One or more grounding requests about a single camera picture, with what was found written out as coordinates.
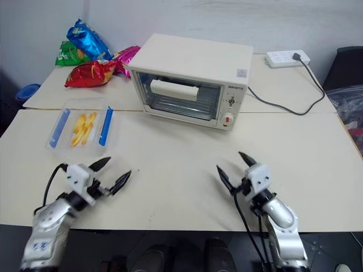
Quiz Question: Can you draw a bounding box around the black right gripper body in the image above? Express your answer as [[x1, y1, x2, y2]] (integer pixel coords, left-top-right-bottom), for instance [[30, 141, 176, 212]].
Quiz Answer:
[[234, 176, 253, 199]]

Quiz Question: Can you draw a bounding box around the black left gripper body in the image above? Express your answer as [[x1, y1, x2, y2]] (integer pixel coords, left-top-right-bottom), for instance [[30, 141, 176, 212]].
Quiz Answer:
[[87, 178, 112, 199]]

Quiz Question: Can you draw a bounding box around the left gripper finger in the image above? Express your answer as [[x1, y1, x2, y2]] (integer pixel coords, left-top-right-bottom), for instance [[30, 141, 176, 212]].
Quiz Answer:
[[88, 156, 112, 172], [109, 169, 132, 197]]

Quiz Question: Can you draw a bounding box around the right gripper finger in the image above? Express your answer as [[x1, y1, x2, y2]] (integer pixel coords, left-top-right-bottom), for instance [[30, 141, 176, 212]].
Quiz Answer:
[[216, 164, 237, 197], [238, 151, 258, 168]]

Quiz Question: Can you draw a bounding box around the clear container with fries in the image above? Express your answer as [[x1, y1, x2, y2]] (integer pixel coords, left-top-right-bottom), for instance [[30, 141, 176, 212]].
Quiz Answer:
[[44, 97, 119, 157]]

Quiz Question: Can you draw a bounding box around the white timer knob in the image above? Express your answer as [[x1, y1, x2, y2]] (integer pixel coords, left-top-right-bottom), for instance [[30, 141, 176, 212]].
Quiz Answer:
[[221, 112, 235, 128]]

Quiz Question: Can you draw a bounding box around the glass oven door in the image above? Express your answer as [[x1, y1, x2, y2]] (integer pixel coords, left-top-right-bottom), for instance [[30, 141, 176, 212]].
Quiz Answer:
[[132, 70, 224, 122]]

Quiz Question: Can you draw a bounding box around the cream toaster oven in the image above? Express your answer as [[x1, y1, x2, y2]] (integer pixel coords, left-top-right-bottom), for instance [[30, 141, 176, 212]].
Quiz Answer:
[[127, 32, 254, 132]]

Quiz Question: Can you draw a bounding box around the blue container clip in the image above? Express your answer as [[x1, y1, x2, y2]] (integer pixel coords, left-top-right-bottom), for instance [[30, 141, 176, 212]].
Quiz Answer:
[[48, 108, 71, 148], [97, 105, 115, 147]]

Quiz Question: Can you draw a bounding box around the red chip bag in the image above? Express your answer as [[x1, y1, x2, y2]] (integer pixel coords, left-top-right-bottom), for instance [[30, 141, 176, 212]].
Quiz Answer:
[[64, 59, 119, 89]]

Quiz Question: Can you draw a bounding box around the blue plastic bowl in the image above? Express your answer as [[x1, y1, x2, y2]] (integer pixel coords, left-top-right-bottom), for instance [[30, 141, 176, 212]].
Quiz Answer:
[[15, 83, 42, 101]]

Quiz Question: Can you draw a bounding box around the white power strip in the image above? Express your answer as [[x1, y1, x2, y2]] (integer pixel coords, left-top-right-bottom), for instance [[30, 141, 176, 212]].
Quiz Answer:
[[264, 49, 311, 69]]

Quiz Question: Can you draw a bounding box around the magenta snack bag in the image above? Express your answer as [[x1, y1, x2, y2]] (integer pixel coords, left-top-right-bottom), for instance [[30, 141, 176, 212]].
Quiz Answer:
[[112, 45, 142, 79]]

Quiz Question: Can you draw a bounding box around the green chip bag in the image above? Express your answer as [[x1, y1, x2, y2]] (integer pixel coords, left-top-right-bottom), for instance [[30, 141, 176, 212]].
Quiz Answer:
[[54, 40, 92, 67]]

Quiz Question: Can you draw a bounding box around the clear plastic bag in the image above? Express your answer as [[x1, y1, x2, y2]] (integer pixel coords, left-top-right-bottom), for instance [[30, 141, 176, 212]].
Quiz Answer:
[[326, 84, 363, 158]]

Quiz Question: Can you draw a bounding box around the blue chip bag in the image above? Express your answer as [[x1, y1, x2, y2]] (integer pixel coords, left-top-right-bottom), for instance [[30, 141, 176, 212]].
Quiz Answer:
[[66, 18, 115, 61]]

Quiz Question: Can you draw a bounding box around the black chair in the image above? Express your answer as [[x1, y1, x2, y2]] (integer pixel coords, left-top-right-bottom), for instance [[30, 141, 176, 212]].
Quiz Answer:
[[322, 46, 363, 92]]

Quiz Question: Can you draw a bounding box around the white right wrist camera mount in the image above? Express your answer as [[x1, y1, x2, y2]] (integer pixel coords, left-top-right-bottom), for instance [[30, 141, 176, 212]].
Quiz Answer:
[[243, 163, 272, 199]]

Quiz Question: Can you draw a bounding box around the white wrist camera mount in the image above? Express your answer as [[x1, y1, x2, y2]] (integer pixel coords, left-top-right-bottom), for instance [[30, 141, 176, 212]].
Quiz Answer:
[[243, 163, 272, 199], [65, 163, 96, 205]]

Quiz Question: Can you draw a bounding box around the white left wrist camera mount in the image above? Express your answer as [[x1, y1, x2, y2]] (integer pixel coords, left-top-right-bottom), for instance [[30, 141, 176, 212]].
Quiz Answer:
[[65, 163, 96, 205]]

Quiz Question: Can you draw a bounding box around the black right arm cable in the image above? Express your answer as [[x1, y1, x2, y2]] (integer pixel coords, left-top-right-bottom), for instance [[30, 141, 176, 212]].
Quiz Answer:
[[233, 194, 272, 272]]

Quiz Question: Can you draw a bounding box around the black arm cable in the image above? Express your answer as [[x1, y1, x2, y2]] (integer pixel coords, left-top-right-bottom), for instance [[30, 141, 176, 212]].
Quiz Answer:
[[33, 163, 69, 216], [233, 194, 272, 272]]

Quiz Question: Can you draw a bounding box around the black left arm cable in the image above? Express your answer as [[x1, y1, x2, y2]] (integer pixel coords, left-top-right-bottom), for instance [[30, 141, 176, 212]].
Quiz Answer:
[[33, 163, 69, 216]]

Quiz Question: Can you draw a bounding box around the black power cable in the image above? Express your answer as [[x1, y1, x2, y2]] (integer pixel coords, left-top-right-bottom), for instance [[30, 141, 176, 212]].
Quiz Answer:
[[246, 52, 326, 116]]

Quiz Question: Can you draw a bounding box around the cream oven door handle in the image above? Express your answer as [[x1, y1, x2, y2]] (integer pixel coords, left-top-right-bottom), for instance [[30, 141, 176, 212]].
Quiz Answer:
[[149, 79, 200, 101]]

